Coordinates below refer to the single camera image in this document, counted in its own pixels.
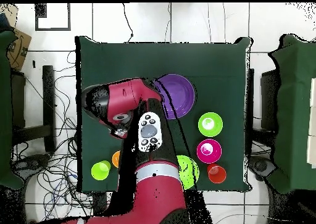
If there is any orange cup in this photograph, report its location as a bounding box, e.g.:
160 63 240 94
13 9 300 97
111 150 121 168

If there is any purple bowl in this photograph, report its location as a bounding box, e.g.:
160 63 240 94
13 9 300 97
154 73 196 120

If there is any lime yellow cup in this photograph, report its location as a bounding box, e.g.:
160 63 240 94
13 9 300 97
90 160 112 181

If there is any black power strip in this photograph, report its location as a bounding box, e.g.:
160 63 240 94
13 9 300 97
92 192 109 215

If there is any large green bowl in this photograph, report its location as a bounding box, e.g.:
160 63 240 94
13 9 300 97
176 155 200 191

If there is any dark green table cloth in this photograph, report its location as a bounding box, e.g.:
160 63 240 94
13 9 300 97
75 35 254 193

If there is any small green bowl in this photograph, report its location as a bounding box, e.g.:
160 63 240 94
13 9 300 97
197 112 224 138

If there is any pink bowl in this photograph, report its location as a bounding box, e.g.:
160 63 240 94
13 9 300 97
196 138 223 165

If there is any black caster base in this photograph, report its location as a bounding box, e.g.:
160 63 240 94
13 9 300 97
12 153 51 181

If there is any red-orange cup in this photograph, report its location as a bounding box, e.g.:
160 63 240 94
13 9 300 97
207 163 227 185

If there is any green cloth side table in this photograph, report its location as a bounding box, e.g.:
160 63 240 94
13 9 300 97
0 30 25 190
268 33 316 194

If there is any cardboard box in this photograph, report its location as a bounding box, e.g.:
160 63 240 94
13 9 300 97
6 28 32 72

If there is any grey caster base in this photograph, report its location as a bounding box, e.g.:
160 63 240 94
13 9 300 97
247 154 278 183

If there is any white box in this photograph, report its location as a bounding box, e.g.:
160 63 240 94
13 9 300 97
306 77 316 170

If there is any black stand frame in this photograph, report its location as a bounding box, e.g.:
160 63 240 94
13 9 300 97
10 65 57 153
260 69 281 131

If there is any black floor cable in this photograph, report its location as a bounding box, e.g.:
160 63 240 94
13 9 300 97
122 2 135 43

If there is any black square frame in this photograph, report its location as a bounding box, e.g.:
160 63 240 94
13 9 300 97
35 2 72 31

